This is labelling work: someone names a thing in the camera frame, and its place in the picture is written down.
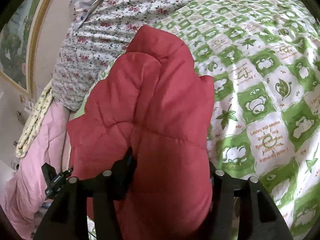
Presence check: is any framed wall painting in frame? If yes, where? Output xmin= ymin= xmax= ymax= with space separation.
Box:
xmin=1 ymin=0 xmax=51 ymax=98

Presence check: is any yellow floral folded blanket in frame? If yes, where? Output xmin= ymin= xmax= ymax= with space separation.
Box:
xmin=15 ymin=80 xmax=53 ymax=159

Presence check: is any pink quilted blanket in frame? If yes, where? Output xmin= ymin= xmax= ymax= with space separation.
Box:
xmin=1 ymin=99 xmax=70 ymax=239

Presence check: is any red floral folded quilt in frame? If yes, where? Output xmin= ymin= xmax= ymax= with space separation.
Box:
xmin=52 ymin=0 xmax=193 ymax=111

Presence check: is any red puffer jacket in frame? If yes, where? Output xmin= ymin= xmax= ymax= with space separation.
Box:
xmin=67 ymin=25 xmax=214 ymax=239

